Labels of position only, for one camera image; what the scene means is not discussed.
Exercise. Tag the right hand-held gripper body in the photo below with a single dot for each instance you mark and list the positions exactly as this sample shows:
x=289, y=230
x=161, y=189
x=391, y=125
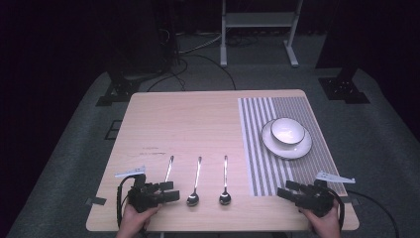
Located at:
x=315, y=200

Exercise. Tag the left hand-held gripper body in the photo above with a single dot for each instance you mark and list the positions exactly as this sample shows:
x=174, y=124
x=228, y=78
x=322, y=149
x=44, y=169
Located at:
x=145, y=197

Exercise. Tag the person's left hand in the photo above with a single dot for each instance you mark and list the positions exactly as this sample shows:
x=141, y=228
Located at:
x=133, y=221

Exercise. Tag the person's right hand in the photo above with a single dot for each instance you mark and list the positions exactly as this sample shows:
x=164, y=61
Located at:
x=325, y=226

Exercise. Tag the metal spoon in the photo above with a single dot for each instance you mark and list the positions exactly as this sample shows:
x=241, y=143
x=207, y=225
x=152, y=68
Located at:
x=225, y=198
x=193, y=199
x=169, y=167

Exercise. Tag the grey tape piece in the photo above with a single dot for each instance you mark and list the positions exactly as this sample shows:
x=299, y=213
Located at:
x=96, y=200
x=351, y=200

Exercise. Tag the white plate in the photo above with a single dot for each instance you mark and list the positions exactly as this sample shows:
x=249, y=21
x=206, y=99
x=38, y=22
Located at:
x=287, y=150

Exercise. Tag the white bowl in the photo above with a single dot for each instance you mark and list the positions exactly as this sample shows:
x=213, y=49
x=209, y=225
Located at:
x=288, y=130

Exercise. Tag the grey striped placemat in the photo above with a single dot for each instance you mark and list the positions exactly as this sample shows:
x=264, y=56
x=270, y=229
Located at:
x=257, y=139

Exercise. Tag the black stand with base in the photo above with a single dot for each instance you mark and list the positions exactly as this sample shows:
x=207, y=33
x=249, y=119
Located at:
x=122, y=89
x=343, y=87

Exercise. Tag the white metal stand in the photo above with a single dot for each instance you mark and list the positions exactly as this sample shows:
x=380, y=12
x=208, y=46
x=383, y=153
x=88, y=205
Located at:
x=257, y=19

